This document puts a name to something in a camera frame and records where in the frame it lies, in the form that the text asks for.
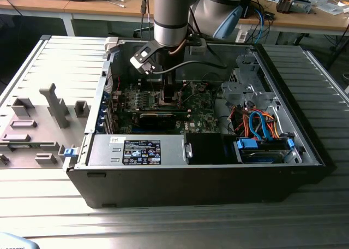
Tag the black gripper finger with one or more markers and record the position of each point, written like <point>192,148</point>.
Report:
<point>170,88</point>

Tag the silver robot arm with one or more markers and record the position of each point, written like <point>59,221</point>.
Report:
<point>169,14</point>

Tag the CPU socket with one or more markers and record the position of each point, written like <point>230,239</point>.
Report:
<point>167,106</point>

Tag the black graphics card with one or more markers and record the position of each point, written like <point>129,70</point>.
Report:
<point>156,120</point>

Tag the green motherboard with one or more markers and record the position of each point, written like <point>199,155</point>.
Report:
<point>201,107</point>

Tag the pale grey case latch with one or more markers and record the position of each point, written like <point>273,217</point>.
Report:
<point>111,44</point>

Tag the grey metal drive cage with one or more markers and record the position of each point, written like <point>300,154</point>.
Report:
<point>237,92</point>

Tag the black label sticker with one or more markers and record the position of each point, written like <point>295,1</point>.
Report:
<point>141,152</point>

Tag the white power adapter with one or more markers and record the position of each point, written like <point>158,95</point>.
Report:
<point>242,35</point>

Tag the grey power supply unit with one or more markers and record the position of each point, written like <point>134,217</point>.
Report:
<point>103,153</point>

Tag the black upright box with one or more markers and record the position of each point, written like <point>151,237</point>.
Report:
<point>246,0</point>

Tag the black open PC case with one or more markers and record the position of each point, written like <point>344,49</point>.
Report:
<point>191,186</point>

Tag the hard disk in blue carrier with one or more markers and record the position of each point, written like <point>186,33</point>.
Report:
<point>261,154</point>

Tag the blue plastic latch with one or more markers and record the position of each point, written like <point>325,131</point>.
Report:
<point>70,152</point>

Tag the copper coil heatsink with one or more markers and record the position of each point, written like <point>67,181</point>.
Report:
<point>285,4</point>

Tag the wooden desk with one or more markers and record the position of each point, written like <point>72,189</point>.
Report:
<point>300,21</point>
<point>41,6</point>

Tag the grey parts rack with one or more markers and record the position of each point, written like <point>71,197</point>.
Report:
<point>41,139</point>

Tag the clear plastic bag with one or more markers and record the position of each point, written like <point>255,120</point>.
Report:
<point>331,7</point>

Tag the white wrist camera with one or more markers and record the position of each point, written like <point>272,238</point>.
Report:
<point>141,59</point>

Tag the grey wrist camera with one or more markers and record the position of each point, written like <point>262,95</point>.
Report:
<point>197,49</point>

